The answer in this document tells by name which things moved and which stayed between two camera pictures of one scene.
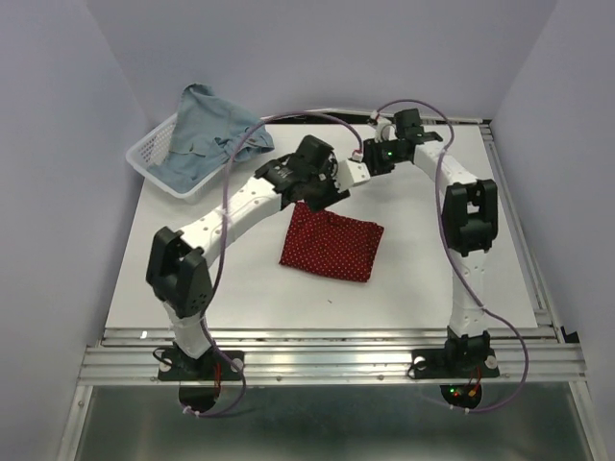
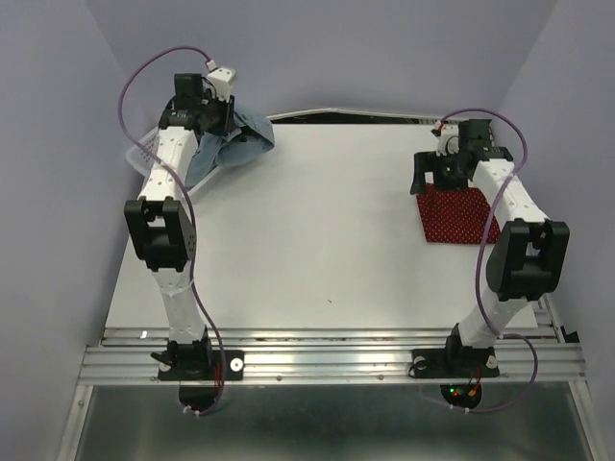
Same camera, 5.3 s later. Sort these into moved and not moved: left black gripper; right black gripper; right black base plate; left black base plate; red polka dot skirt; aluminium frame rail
Moved: right black gripper; red polka dot skirt; left black gripper
Not moved: left black base plate; aluminium frame rail; right black base plate
